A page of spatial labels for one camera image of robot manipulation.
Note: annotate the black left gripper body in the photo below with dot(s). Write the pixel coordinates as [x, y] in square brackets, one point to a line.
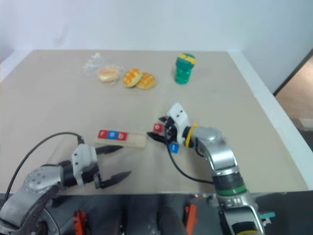
[94, 176]

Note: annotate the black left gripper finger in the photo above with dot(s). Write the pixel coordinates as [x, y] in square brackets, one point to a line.
[115, 180]
[108, 149]

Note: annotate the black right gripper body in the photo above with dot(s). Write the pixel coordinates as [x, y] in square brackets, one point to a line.
[171, 132]

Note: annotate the red letter block o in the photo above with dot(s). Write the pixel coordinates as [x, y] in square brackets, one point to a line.
[158, 127]

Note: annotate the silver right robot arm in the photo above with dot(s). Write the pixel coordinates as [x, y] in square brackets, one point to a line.
[220, 151]

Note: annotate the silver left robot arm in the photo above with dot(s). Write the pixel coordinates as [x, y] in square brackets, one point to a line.
[36, 183]

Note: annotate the blue letter block o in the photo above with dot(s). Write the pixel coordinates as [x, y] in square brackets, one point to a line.
[112, 135]

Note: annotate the red letter block r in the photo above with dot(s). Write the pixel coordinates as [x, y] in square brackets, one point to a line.
[102, 134]

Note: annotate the blue letter block t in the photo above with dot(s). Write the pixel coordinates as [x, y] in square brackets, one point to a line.
[174, 148]

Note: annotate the red letter block b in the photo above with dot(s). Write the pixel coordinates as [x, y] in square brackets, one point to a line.
[122, 136]

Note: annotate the long wooden tray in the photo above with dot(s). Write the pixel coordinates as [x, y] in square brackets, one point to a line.
[137, 140]

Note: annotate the yellow band on right wrist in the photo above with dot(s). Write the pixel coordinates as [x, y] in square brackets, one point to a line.
[189, 137]

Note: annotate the yellow checkered round bread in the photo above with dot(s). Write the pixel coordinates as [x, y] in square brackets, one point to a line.
[132, 77]
[147, 81]

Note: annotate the orange clamp part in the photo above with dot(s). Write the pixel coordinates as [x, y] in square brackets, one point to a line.
[79, 221]
[190, 218]

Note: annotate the green cup with yellow lid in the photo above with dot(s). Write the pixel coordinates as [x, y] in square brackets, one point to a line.
[184, 69]

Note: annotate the pale round bun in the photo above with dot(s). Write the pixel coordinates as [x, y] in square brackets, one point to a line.
[108, 74]

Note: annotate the clear plastic bag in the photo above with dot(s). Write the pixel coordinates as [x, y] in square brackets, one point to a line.
[91, 64]

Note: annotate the teal plastic part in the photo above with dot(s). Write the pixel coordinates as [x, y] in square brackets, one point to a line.
[267, 216]

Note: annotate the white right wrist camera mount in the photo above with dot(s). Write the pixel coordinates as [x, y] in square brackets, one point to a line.
[179, 117]

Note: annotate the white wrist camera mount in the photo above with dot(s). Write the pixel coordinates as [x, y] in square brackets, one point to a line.
[179, 117]
[84, 156]

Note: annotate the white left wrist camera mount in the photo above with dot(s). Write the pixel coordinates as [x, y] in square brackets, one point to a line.
[84, 156]

